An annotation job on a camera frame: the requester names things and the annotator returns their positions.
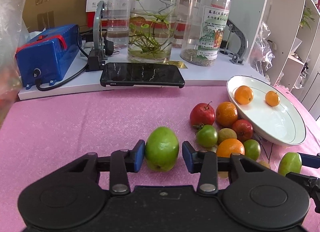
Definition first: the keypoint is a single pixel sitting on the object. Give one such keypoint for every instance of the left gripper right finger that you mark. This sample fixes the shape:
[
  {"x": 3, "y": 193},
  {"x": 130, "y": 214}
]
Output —
[{"x": 208, "y": 164}]

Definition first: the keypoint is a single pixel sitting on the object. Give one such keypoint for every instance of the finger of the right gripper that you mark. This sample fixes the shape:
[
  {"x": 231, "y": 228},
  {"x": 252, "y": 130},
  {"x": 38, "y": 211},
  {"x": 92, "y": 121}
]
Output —
[
  {"x": 310, "y": 160},
  {"x": 310, "y": 184}
]

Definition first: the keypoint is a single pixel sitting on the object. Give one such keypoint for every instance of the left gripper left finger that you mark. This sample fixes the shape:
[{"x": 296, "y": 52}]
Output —
[{"x": 118, "y": 164}]

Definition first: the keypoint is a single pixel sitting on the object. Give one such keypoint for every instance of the large orange tangerine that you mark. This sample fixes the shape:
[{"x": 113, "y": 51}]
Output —
[{"x": 229, "y": 146}]

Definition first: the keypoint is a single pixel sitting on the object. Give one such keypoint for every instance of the green tomato with calyx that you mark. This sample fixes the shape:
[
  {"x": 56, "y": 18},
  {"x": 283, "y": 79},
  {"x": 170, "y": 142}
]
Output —
[{"x": 206, "y": 135}]

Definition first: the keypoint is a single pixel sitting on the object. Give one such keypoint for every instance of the brown-green kiwi-like fruit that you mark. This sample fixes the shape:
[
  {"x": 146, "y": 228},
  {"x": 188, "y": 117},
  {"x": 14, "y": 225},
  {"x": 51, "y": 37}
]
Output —
[{"x": 226, "y": 133}]

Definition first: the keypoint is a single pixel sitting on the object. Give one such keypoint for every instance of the large green jujube fruit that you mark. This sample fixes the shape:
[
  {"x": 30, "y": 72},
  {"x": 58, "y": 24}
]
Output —
[{"x": 161, "y": 149}]

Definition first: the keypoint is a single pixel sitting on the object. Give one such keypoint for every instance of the small green tomato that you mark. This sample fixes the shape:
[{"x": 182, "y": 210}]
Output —
[{"x": 252, "y": 149}]

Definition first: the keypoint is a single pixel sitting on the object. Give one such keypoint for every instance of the white ceramic plate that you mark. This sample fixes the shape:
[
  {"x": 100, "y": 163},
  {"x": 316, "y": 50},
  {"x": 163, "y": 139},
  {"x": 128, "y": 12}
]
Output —
[{"x": 281, "y": 125}]

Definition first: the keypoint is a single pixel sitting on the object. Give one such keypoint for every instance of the small red apple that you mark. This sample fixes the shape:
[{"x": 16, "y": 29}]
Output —
[{"x": 243, "y": 130}]

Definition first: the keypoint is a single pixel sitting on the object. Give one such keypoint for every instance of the red apple with stem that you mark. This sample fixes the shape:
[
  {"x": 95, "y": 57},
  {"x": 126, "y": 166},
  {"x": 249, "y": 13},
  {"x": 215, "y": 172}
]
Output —
[{"x": 202, "y": 113}]

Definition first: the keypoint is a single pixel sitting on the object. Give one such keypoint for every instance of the orange tangerine beside apple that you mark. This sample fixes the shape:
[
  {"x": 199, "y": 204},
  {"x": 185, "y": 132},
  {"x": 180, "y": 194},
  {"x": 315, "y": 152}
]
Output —
[{"x": 226, "y": 114}]

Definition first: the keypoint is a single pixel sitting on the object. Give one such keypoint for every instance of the orange tangerine on plate right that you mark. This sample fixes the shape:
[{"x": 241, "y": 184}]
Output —
[{"x": 272, "y": 98}]

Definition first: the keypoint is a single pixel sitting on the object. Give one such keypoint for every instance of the orange tangerine on plate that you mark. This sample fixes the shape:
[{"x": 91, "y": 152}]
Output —
[
  {"x": 243, "y": 95},
  {"x": 272, "y": 98}
]

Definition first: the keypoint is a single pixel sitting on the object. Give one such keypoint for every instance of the orange tangerine on plate left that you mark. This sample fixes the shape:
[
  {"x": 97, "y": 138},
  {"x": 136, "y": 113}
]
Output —
[{"x": 243, "y": 95}]

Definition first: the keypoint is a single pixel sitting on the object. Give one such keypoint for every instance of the pink floral tablecloth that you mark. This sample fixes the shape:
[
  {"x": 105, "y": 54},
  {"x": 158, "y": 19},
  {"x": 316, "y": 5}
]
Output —
[{"x": 40, "y": 136}]

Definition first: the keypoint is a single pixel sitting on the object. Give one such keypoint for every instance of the black smartphone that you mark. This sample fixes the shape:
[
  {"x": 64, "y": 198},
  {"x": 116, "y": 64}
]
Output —
[{"x": 126, "y": 74}]

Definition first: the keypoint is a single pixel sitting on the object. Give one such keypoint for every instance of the grey left phone stand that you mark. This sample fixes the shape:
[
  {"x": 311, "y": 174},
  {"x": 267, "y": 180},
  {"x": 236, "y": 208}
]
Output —
[{"x": 102, "y": 48}]

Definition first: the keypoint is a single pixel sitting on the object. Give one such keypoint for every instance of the crumpled plastic bag on shelf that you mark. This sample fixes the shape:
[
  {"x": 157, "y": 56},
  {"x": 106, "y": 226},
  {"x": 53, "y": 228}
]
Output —
[{"x": 262, "y": 55}]

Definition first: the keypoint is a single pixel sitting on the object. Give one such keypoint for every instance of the blue power box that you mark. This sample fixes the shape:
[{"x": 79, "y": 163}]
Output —
[{"x": 45, "y": 59}]

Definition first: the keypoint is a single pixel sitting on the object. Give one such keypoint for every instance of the clear jar with label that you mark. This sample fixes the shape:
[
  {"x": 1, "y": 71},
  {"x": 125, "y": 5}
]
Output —
[{"x": 204, "y": 31}]

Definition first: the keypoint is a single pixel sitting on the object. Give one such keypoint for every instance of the potted green plant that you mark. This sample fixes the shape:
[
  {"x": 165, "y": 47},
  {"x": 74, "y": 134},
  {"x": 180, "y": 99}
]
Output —
[{"x": 307, "y": 17}]

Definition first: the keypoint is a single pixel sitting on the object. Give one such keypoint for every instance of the glass vase with plant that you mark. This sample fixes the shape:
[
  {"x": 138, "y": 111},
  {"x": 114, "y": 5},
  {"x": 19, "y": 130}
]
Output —
[{"x": 151, "y": 30}]

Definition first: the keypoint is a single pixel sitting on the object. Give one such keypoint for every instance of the red cap plastic bottle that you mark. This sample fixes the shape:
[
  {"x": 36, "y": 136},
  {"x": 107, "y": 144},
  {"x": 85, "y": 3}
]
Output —
[{"x": 118, "y": 16}]

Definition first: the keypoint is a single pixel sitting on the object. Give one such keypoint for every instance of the white shelf unit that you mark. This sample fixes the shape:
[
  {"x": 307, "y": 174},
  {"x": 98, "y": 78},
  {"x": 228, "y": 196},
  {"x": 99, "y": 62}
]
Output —
[{"x": 282, "y": 18}]

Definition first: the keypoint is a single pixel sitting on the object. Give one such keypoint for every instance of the cardboard box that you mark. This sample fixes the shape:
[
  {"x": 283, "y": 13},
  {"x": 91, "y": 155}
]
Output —
[{"x": 45, "y": 14}]

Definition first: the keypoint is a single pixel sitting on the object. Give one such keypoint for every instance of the clear plastic bag left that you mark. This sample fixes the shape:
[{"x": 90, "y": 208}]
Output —
[{"x": 14, "y": 34}]

